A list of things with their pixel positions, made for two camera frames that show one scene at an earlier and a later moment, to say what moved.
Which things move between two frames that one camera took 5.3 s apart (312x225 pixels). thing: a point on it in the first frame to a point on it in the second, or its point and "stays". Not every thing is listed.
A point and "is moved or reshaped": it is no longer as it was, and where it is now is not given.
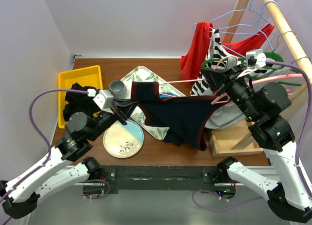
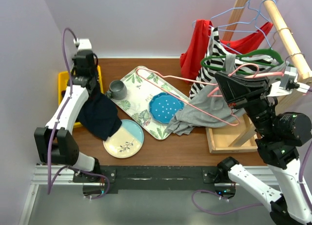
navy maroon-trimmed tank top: x=185 y=116 to x=99 y=115
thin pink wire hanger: x=215 y=101 to x=209 y=95
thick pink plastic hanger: x=257 y=81 is moved or reshaped
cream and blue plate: x=122 y=141 stays
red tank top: x=192 y=62 stays
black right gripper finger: x=215 y=76 to x=234 y=87
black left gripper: x=126 y=111 to x=75 y=65
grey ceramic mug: x=118 y=89 stays
